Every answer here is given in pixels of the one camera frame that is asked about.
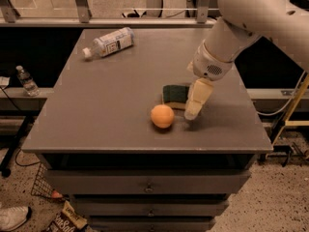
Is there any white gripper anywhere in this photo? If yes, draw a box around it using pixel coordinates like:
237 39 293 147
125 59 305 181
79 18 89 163
184 42 232 120

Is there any yellow green sponge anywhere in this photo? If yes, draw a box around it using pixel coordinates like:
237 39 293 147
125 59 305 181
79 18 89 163
162 85 189 110

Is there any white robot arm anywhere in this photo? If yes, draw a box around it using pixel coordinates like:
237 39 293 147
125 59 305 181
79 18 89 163
184 0 309 120

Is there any orange fruit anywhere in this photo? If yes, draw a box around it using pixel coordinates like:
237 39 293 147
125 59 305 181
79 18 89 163
151 104 175 129

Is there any plastic bottle lying on table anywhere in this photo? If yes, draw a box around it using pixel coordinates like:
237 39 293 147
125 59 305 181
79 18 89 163
82 27 134 60

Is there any grey drawer cabinet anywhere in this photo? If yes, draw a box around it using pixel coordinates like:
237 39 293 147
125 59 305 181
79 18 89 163
23 29 271 232

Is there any top drawer knob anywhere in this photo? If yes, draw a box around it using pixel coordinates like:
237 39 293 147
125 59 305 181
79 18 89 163
144 185 154 193

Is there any drawer knob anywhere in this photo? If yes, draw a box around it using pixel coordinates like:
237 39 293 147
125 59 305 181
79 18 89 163
144 185 154 193
148 210 155 218

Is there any middle drawer knob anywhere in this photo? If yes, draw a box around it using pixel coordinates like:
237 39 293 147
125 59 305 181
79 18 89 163
148 210 155 218

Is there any small upright water bottle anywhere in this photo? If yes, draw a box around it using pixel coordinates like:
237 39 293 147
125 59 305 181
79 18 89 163
16 66 40 97

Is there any snack bag on floor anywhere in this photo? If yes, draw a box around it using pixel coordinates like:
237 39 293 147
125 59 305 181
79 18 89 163
42 201 87 232

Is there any white sneaker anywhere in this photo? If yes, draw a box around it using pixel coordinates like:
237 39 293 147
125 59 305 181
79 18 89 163
0 206 32 232

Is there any wire basket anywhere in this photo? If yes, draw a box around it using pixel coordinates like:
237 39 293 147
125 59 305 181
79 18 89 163
31 164 60 200

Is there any black cable on floor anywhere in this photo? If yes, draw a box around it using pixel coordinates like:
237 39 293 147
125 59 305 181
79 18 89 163
14 148 42 168

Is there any metal railing frame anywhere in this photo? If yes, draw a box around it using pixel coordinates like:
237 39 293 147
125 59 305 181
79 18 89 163
0 0 220 28

